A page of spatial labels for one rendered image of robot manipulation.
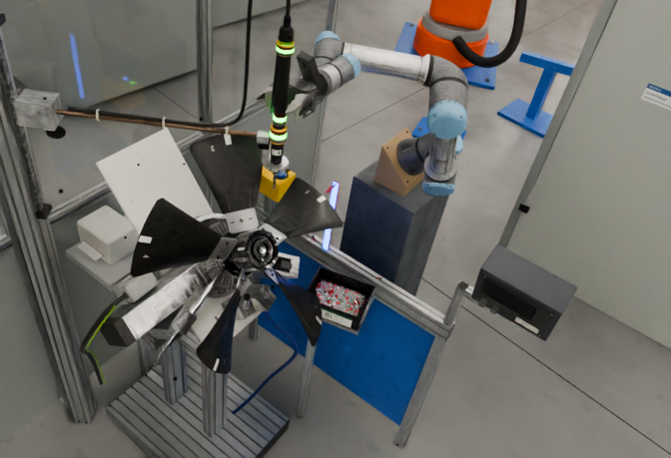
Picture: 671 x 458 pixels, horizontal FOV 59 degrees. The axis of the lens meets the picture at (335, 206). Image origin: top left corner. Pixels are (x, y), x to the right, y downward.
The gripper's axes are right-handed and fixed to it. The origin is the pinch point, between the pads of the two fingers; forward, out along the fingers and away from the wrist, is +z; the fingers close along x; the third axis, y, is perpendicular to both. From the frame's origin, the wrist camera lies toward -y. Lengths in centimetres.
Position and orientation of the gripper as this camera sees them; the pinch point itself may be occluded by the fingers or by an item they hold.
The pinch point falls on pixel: (274, 102)
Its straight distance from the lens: 153.0
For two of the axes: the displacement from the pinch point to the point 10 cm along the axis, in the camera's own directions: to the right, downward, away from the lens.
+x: -8.0, -4.6, 3.8
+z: -5.8, 4.8, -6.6
